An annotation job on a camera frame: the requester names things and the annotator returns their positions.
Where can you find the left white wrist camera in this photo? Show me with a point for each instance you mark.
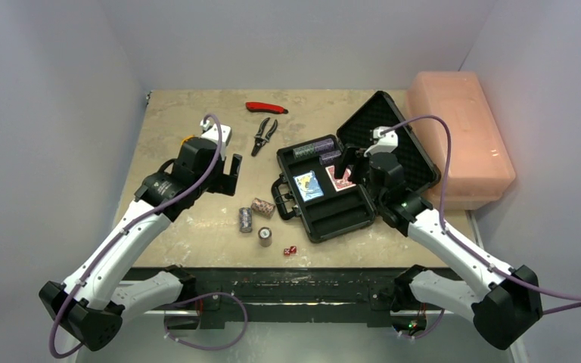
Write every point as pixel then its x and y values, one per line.
pixel 218 133

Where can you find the brown 100 chip stack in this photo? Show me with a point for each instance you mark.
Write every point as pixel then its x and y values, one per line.
pixel 265 237

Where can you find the pink plastic storage bin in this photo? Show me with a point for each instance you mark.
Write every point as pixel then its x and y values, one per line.
pixel 453 120

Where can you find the purple chip stack in case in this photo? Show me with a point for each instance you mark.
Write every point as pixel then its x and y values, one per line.
pixel 324 146

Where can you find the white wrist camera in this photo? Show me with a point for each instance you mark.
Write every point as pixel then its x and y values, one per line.
pixel 385 140
pixel 218 133

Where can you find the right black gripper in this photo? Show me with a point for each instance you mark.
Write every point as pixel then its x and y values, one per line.
pixel 355 167

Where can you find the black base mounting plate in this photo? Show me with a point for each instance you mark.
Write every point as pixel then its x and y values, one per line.
pixel 376 286

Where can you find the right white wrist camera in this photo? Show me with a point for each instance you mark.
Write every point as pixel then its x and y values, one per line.
pixel 385 140

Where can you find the black poker set case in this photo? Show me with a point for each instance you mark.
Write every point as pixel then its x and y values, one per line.
pixel 337 213

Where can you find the red utility knife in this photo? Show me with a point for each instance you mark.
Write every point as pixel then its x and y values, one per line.
pixel 260 107

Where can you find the purple 500 chip stack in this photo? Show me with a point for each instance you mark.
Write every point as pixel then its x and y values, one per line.
pixel 329 158

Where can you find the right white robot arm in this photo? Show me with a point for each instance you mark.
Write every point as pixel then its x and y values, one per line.
pixel 502 302

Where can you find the yellow tape measure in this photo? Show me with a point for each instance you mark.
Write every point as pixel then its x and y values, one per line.
pixel 187 138

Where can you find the red playing card deck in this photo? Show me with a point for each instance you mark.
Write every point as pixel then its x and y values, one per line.
pixel 340 184

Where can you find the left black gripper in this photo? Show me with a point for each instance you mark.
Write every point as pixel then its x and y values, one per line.
pixel 225 182

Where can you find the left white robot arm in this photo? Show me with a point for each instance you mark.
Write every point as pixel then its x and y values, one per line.
pixel 89 307

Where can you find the blue playing card deck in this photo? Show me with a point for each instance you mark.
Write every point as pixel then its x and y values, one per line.
pixel 308 186

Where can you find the orange blue chip stack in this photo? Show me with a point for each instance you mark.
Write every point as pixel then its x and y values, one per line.
pixel 245 219
pixel 262 207

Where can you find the black grey pliers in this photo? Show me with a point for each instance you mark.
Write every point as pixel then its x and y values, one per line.
pixel 263 135

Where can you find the green blue chip stack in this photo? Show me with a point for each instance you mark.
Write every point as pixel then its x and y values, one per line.
pixel 303 151

